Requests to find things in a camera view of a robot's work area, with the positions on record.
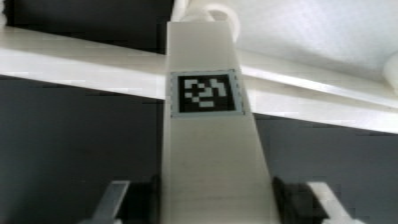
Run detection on white desk top tray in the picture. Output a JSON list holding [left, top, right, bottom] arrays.
[[0, 0, 398, 133]]

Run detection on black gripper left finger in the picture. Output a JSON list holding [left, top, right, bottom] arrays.
[[76, 175, 159, 224]]

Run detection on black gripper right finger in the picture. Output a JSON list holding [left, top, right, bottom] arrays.
[[271, 177, 366, 224]]

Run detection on white desk leg front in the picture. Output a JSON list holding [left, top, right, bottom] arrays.
[[156, 3, 284, 224]]

